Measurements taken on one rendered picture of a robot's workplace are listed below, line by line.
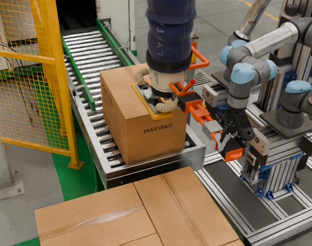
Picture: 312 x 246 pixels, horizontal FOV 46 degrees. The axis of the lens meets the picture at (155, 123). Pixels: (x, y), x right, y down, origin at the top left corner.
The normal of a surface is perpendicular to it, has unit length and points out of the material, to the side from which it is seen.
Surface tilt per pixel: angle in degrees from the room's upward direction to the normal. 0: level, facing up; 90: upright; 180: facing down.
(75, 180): 0
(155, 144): 90
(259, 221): 0
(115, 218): 0
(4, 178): 90
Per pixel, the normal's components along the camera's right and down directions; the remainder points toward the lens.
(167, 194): 0.02, -0.79
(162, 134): 0.37, 0.57
